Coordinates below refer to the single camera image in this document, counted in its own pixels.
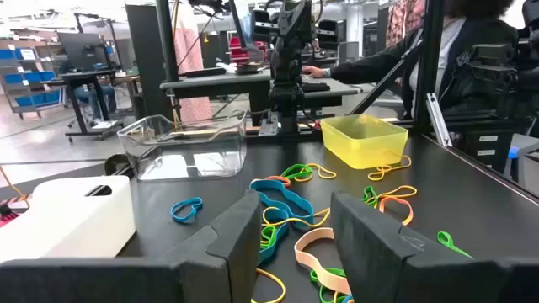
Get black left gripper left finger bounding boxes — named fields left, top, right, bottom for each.
left=0, top=189, right=264, bottom=303

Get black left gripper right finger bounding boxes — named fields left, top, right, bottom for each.
left=329, top=191, right=539, bottom=303

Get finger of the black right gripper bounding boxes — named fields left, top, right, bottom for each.
left=317, top=19, right=339, bottom=51
left=251, top=9, right=272, bottom=42

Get white plastic basket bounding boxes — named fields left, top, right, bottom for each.
left=0, top=175, right=136, bottom=264

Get wide beige rubber band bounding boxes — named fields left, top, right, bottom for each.
left=293, top=226, right=353, bottom=296

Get orange rubber band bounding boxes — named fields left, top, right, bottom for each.
left=264, top=175, right=292, bottom=189
left=377, top=195, right=415, bottom=226

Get wide blue rubber band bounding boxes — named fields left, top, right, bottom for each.
left=250, top=178, right=315, bottom=265

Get small blue rubber band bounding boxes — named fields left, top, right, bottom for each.
left=169, top=196, right=204, bottom=225

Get red storage boxes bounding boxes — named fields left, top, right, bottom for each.
left=228, top=36, right=269, bottom=64

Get person's hand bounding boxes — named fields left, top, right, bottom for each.
left=301, top=64, right=328, bottom=80

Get grey desk top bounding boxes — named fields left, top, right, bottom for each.
left=299, top=77, right=360, bottom=109
left=159, top=68, right=274, bottom=101

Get flat black desk device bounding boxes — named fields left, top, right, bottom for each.
left=182, top=66, right=229, bottom=79

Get pink hanging cloth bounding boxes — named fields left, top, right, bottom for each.
left=172, top=0, right=214, bottom=124

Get floral hanging cloth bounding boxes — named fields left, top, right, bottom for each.
left=385, top=0, right=427, bottom=48

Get black table mat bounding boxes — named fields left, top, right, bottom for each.
left=120, top=133, right=539, bottom=303

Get yellow plastic basket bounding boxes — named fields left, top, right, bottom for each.
left=319, top=114, right=409, bottom=171

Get dark grey column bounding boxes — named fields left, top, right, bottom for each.
left=125, top=3, right=174, bottom=122

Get person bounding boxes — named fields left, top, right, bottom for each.
left=58, top=58, right=119, bottom=124
left=301, top=0, right=520, bottom=120

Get clear plastic basket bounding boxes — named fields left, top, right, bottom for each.
left=116, top=109, right=248, bottom=182

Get black drawer unit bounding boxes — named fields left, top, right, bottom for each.
left=457, top=128, right=515, bottom=174

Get black standing desk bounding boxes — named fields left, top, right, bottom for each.
left=57, top=68, right=126, bottom=143

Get black computer monitor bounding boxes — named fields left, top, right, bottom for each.
left=56, top=31, right=113, bottom=72

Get shelf with blue bins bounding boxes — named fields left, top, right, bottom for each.
left=0, top=38, right=65, bottom=120

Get black frame strut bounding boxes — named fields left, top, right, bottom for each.
left=349, top=28, right=424, bottom=117

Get black desk post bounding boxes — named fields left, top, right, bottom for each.
left=154, top=0, right=181, bottom=84

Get black frame post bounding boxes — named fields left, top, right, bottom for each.
left=414, top=0, right=448, bottom=136

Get silver metal bracket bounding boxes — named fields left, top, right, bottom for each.
left=424, top=92, right=454, bottom=148

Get yellow cable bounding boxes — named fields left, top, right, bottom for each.
left=0, top=165, right=31, bottom=210

